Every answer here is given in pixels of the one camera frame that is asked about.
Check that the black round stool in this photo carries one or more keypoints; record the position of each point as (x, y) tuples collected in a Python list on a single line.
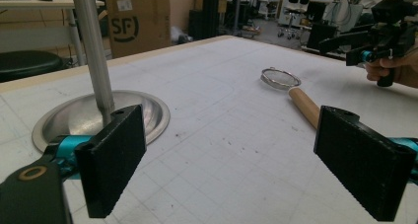
[(26, 64)]

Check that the brown cardboard box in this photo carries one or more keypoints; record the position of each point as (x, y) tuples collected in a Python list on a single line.
[(141, 26)]

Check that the clear plastic bag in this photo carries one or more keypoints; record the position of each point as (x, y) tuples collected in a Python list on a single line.
[(180, 36)]

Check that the white desk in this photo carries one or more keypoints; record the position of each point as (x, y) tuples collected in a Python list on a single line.
[(39, 5)]

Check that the office chair with black backrest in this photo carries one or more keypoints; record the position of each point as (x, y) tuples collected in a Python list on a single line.
[(294, 7)]

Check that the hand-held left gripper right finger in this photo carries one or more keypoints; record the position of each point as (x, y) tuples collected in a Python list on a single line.
[(358, 164)]

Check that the metal stand with round base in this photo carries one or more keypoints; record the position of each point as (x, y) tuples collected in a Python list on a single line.
[(95, 59)]

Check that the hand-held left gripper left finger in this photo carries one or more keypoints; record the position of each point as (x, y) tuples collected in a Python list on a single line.
[(111, 158)]

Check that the white grid mat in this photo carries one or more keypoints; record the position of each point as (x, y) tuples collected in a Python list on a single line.
[(230, 125)]

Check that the black upright post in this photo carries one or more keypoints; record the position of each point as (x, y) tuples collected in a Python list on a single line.
[(208, 10)]

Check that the black box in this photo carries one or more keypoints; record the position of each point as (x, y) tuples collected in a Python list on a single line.
[(322, 35)]

